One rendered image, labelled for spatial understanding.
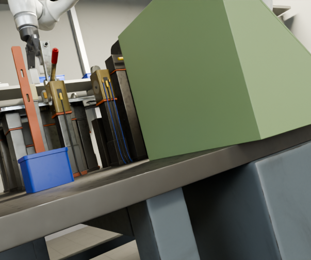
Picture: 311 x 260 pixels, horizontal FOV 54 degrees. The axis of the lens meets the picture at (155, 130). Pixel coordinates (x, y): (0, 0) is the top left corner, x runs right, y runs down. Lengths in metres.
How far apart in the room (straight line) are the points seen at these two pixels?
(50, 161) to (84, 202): 0.39
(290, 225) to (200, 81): 0.33
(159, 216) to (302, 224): 0.31
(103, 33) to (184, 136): 4.02
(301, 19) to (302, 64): 3.27
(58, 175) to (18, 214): 0.41
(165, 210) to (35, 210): 0.22
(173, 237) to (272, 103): 0.30
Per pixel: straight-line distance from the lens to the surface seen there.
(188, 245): 0.57
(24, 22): 1.42
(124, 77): 1.23
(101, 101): 1.20
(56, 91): 1.16
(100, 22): 4.72
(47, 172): 0.81
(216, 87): 0.61
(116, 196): 0.45
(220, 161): 0.56
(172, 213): 0.54
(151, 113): 0.80
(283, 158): 0.67
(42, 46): 1.24
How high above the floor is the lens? 0.73
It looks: 3 degrees up
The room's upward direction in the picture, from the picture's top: 14 degrees counter-clockwise
